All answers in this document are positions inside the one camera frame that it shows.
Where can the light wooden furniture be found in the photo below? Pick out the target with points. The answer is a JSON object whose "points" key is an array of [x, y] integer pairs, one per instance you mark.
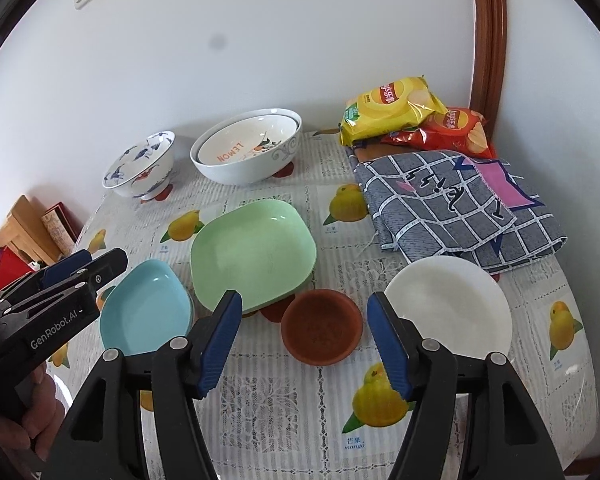
{"points": [[20, 225]]}

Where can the white bowl with orange print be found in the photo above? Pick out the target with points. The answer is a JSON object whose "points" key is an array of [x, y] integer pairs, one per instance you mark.
{"points": [[250, 135]]}

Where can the red paper bag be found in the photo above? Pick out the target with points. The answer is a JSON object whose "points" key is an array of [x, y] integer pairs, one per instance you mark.
{"points": [[5, 270]]}

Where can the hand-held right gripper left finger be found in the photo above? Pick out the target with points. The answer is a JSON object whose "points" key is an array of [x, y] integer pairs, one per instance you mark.
{"points": [[220, 340]]}

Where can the brown wooden door frame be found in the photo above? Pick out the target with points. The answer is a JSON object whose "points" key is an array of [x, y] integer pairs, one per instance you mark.
{"points": [[490, 35]]}

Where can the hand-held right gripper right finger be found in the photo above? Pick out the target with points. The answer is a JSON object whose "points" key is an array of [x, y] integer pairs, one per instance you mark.
{"points": [[387, 340]]}

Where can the light blue square plate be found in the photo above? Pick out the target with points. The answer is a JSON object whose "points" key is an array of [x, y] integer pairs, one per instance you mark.
{"points": [[145, 310]]}

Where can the grey checked folded cloth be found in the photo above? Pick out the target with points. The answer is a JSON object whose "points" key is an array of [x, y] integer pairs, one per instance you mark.
{"points": [[430, 200]]}

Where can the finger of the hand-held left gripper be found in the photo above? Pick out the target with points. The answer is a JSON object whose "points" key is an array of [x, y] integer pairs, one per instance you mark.
{"points": [[107, 267], [65, 267]]}

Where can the blue and white patterned bowl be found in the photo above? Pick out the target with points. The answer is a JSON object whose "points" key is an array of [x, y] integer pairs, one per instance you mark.
{"points": [[135, 170]]}

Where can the person's left hand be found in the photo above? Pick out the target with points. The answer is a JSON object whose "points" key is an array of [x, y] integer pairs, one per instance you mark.
{"points": [[35, 410]]}

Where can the brown clay dish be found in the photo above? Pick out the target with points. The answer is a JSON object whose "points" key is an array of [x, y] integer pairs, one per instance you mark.
{"points": [[320, 325]]}

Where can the fruit print tablecloth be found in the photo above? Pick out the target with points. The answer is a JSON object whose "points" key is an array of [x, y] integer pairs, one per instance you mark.
{"points": [[290, 400]]}

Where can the large white bowl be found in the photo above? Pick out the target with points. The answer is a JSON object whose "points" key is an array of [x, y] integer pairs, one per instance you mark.
{"points": [[240, 172]]}

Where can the red chips bag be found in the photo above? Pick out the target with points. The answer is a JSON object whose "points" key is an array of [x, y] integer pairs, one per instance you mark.
{"points": [[455, 132]]}

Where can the red and beige box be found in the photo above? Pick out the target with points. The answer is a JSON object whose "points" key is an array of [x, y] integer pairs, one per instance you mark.
{"points": [[60, 230]]}

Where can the yellow chips bag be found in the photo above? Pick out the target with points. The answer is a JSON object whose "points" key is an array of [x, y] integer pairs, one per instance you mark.
{"points": [[390, 110]]}

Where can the white round plate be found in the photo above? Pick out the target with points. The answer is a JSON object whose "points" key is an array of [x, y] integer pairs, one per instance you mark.
{"points": [[450, 305]]}

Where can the green square plate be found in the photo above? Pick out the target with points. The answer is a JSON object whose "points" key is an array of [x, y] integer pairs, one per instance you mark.
{"points": [[250, 255]]}

